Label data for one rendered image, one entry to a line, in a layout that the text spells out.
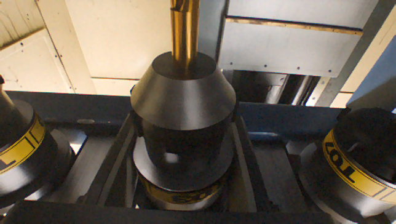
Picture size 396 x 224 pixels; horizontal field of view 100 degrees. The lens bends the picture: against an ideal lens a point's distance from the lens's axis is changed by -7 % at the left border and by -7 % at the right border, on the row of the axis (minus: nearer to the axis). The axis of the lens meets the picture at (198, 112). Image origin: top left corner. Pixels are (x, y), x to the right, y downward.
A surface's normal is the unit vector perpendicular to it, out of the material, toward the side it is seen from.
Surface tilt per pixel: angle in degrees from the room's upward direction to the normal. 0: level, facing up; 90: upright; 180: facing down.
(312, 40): 90
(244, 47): 90
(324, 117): 180
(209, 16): 90
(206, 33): 90
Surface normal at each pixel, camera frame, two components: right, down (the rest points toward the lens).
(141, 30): -0.01, 0.66
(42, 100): 0.06, -0.75
